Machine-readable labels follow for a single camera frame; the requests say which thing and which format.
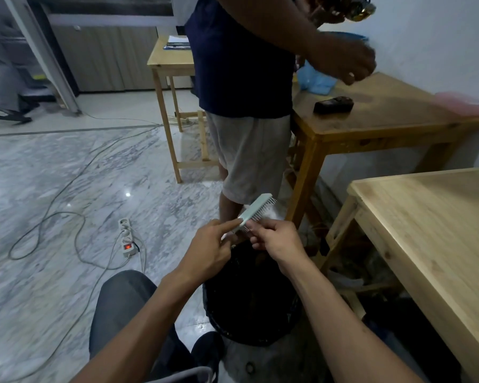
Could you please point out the person's left forearm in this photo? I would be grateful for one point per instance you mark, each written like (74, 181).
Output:
(143, 335)

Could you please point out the grey trash bin black liner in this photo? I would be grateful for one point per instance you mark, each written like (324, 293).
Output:
(251, 307)

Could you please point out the wood grain kitchen cabinet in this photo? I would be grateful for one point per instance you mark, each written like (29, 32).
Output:
(103, 59)

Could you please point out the small light wooden table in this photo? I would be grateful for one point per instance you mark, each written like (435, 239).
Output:
(165, 59)

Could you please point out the person's left hand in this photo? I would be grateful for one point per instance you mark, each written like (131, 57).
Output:
(207, 255)

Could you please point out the dark brown wooden table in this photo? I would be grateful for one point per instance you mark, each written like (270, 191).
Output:
(391, 111)

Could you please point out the yellow toy car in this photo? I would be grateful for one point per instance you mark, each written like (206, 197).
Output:
(359, 9)

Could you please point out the white power strip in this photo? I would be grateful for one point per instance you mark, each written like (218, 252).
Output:
(127, 237)

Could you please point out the person's right hand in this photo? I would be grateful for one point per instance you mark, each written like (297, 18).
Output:
(281, 243)

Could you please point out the blue plastic tray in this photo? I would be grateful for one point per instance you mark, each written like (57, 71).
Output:
(315, 81)

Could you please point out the person's left leg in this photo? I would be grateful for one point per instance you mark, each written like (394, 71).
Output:
(119, 307)

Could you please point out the pink plastic box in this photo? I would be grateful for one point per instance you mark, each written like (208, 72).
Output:
(463, 104)

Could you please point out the person's right forearm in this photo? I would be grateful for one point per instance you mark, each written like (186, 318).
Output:
(343, 331)

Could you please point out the person's black shoe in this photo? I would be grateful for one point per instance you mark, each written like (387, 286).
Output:
(207, 352)

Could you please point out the grey refrigerator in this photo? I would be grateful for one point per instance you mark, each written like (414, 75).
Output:
(44, 47)

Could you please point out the papers with pen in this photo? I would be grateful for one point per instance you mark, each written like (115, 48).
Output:
(177, 43)

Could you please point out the black toy device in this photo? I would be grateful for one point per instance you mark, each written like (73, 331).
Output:
(333, 105)

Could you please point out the clear container blue lid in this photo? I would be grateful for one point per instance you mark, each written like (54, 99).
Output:
(355, 35)

